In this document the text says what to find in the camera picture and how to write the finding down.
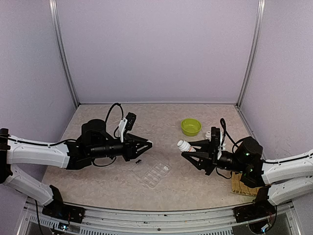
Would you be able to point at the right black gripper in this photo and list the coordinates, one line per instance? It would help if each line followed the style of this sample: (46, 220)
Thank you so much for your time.
(207, 163)

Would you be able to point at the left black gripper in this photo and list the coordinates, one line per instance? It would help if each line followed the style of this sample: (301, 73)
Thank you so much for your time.
(130, 141)

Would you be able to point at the small white pill bottle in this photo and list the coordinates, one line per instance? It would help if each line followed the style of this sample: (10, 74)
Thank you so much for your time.
(208, 134)

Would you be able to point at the large white pill bottle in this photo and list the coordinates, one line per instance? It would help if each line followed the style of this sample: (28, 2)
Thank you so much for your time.
(185, 146)

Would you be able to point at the clear plastic pill organizer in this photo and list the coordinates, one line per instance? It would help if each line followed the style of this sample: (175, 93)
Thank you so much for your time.
(151, 174)

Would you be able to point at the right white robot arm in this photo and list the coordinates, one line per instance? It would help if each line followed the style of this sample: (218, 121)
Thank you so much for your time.
(278, 180)

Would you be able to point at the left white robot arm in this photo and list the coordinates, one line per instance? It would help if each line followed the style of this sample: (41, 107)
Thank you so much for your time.
(94, 143)

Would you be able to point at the green plastic bowl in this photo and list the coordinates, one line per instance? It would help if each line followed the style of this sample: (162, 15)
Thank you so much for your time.
(190, 127)

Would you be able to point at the woven bamboo tray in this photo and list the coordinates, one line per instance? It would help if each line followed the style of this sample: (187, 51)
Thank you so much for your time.
(238, 187)

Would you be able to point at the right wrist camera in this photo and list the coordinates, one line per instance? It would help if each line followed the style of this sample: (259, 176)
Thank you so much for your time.
(216, 137)

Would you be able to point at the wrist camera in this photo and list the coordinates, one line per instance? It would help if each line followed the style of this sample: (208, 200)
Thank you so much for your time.
(216, 137)
(125, 125)

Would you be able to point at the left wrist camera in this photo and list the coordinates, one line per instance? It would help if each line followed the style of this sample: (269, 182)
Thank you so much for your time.
(125, 125)

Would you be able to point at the aluminium front rail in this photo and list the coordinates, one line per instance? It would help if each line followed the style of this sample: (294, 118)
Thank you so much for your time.
(104, 221)

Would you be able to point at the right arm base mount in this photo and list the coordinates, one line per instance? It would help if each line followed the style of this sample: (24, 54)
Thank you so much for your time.
(257, 209)

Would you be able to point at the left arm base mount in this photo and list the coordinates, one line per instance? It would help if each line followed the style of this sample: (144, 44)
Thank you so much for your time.
(58, 209)

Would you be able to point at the right aluminium frame post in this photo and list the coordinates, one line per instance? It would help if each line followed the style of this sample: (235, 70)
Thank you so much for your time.
(252, 52)

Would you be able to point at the aluminium frame post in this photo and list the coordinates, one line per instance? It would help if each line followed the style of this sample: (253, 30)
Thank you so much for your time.
(62, 52)
(252, 52)

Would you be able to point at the left aluminium frame post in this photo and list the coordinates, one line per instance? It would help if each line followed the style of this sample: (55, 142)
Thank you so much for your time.
(62, 52)

